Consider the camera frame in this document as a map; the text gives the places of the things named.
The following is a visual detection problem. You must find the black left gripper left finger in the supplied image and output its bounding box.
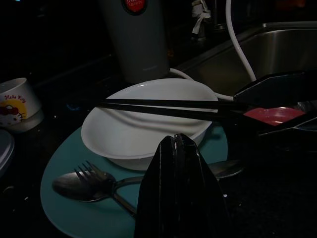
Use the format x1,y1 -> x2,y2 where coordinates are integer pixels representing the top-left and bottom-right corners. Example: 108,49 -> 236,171
135,135 -> 178,238

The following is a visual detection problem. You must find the white tag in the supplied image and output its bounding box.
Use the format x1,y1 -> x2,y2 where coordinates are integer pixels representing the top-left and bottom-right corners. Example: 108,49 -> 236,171
191,0 -> 211,42

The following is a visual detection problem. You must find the metal fork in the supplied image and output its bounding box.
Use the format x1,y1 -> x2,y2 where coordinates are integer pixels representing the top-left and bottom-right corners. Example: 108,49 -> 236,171
74,160 -> 138,218

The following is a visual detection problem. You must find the white hose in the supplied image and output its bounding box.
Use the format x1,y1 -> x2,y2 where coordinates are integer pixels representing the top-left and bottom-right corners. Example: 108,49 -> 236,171
169,0 -> 257,101

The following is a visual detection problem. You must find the stainless steel sink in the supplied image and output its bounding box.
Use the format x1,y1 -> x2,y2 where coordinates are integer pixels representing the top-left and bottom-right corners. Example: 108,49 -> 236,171
177,21 -> 317,100

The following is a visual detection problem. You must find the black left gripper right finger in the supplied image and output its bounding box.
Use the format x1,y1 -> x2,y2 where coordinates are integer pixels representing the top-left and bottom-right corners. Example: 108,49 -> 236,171
174,133 -> 232,238

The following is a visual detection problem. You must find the black chopstick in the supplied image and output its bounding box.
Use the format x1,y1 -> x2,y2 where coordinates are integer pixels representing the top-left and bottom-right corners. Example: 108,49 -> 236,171
100,98 -> 238,110
99,101 -> 246,122

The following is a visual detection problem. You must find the white bowl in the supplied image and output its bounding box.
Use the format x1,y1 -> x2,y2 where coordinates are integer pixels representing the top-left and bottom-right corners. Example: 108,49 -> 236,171
81,78 -> 219,171

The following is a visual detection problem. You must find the grey cylindrical canister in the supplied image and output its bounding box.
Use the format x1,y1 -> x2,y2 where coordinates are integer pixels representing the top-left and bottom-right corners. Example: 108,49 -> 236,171
98,0 -> 171,84

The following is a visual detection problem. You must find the teal plate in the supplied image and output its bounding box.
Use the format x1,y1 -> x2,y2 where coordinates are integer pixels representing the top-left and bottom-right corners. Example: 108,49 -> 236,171
41,121 -> 228,238

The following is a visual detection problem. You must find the white Hello Kitty mug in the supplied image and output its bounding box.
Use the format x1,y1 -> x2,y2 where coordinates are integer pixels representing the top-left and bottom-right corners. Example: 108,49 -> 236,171
0,77 -> 43,129

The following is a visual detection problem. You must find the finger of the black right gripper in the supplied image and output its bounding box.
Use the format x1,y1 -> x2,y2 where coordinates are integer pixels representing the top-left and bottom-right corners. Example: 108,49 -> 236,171
257,111 -> 317,147
234,70 -> 317,110

